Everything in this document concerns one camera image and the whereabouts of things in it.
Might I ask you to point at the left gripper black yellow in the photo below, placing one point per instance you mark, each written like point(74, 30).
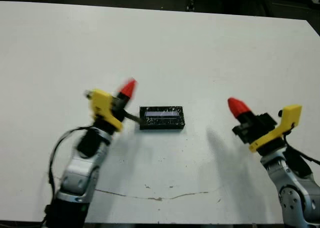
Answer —
point(102, 105)

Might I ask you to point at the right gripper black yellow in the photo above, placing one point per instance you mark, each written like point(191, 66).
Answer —
point(290, 118)

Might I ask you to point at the shiny black box lid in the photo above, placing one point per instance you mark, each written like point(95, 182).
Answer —
point(162, 121)

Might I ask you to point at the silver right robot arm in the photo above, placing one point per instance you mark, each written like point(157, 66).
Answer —
point(292, 188)

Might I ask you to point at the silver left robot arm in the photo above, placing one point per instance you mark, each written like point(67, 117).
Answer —
point(80, 173)

